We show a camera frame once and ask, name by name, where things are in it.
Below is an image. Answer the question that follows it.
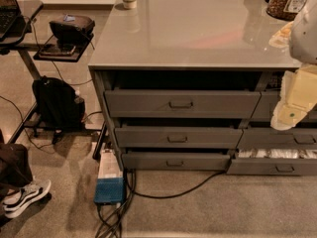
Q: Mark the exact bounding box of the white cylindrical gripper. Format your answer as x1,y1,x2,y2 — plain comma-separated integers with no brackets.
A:
270,63,317,131

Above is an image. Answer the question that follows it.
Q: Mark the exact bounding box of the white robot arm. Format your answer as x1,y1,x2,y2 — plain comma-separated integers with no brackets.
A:
268,0,317,131

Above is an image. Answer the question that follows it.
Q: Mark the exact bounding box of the grey drawer cabinet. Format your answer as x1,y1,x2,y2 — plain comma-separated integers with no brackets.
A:
87,0,317,177

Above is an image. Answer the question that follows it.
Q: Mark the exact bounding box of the snack bag on counter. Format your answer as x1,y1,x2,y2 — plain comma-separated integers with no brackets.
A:
268,22,293,49

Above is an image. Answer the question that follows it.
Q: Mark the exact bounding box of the blue and white box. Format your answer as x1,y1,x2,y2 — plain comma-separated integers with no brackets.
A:
94,149,125,205

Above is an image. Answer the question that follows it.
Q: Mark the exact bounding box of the black backpack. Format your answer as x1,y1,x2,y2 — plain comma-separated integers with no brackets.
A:
32,76,85,130

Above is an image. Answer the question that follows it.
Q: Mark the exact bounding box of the black smartphone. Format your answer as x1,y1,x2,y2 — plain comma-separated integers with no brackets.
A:
40,44,75,57

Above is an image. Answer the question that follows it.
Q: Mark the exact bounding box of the black side desk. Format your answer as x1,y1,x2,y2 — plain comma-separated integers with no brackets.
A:
0,0,93,144

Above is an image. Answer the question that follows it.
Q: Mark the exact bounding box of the dark trouser leg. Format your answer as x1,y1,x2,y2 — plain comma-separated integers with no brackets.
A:
0,130,33,199

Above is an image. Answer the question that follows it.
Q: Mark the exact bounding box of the white black sneaker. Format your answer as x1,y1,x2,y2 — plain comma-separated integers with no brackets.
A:
3,179,52,219

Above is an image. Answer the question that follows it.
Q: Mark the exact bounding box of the black laptop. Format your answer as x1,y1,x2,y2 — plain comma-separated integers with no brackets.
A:
0,0,21,40

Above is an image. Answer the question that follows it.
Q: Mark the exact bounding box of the black floor cable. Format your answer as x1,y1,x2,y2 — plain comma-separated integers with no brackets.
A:
94,169,226,238

